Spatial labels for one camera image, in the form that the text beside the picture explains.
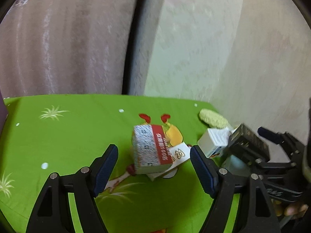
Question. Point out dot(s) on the light blue box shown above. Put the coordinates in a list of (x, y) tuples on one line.
[(236, 166)]

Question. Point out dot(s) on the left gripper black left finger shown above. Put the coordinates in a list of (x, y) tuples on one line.
[(51, 212)]

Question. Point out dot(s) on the black box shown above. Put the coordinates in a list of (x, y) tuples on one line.
[(244, 144)]

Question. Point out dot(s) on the green printed tablecloth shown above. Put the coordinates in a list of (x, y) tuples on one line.
[(63, 133)]

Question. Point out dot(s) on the person's right hand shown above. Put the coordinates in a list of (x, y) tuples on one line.
[(296, 209)]

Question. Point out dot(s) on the small white box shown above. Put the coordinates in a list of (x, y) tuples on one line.
[(214, 141)]

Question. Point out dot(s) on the flat white card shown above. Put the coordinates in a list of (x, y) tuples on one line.
[(180, 154)]

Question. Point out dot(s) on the pink embroidered curtain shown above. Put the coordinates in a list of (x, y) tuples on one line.
[(64, 46)]

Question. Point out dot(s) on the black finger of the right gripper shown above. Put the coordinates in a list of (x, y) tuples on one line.
[(283, 181), (293, 147)]

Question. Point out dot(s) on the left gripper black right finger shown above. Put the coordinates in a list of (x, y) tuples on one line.
[(255, 211)]

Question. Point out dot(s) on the red and white box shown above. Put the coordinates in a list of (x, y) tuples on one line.
[(151, 154)]

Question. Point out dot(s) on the round green lid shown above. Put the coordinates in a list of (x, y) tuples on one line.
[(213, 119)]

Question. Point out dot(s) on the purple cardboard storage box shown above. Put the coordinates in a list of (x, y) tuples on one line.
[(3, 112)]

